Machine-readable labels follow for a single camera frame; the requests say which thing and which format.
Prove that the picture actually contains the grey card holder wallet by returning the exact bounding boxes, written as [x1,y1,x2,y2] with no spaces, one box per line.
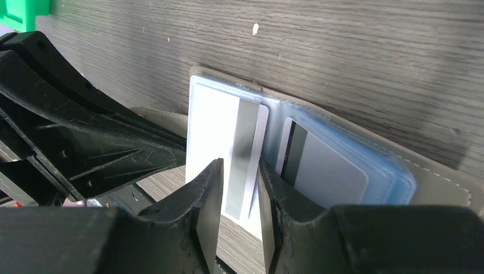
[135,66,483,223]

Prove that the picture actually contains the white magnetic stripe card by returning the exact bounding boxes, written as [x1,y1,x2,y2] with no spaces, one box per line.
[185,83,269,238]

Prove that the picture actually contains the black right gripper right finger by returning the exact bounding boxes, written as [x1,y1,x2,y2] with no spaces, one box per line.
[257,162,483,273]

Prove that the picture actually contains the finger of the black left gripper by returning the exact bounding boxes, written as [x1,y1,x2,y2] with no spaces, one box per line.
[1,31,186,148]
[0,49,188,201]

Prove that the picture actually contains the grey magnetic stripe card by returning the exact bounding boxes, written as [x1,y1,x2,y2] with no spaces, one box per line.
[276,117,368,208]

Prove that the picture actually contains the green plastic bin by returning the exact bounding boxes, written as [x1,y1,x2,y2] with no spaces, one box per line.
[1,0,51,33]

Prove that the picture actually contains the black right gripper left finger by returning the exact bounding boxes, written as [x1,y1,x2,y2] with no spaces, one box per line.
[1,159,224,273]

